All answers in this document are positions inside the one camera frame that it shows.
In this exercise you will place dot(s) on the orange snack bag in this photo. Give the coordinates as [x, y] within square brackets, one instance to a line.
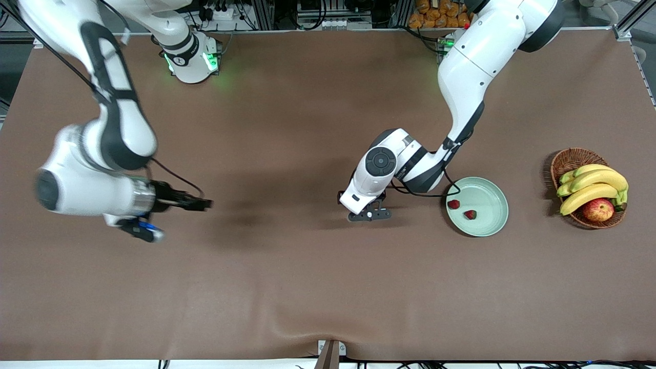
[435, 15]

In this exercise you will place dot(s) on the red apple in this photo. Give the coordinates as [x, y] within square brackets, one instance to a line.
[598, 210]

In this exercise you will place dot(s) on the white power strip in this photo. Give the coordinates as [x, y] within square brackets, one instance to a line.
[220, 14]

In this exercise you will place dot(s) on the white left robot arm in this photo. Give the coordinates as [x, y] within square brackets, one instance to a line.
[476, 56]

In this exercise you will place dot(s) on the white terminal block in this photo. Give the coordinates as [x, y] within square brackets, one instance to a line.
[346, 24]

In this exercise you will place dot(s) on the bright red strawberry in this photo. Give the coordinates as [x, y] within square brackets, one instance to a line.
[453, 204]

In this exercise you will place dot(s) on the grey metal table bracket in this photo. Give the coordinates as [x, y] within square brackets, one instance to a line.
[330, 356]

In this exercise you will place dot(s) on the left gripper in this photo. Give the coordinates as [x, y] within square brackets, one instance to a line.
[339, 196]

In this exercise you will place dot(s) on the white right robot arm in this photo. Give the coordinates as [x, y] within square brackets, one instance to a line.
[72, 189]

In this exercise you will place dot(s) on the brown table cover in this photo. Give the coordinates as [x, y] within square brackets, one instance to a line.
[328, 282]

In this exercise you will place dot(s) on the pale green plate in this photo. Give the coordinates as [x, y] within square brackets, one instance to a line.
[487, 210]

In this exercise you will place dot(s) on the aluminium frame profile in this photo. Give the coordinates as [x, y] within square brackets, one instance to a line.
[264, 15]
[629, 18]
[402, 14]

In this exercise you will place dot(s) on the dark red strawberry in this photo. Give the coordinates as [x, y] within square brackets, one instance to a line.
[470, 214]

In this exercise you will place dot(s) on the yellow banana bunch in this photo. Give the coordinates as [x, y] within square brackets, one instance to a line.
[594, 178]

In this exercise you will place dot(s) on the brown wicker basket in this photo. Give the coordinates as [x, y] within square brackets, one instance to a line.
[576, 159]

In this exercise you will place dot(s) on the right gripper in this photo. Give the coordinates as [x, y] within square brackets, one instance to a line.
[167, 196]

